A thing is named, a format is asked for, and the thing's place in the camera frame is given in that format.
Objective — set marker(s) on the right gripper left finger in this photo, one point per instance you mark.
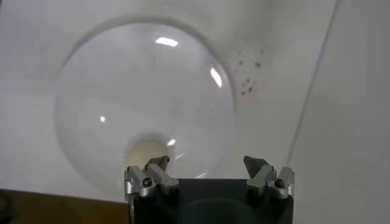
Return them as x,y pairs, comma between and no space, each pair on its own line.
158,176

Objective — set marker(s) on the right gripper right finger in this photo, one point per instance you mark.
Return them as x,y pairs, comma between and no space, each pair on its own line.
263,178

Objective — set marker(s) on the white round plate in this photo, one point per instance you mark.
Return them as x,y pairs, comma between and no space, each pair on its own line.
137,91

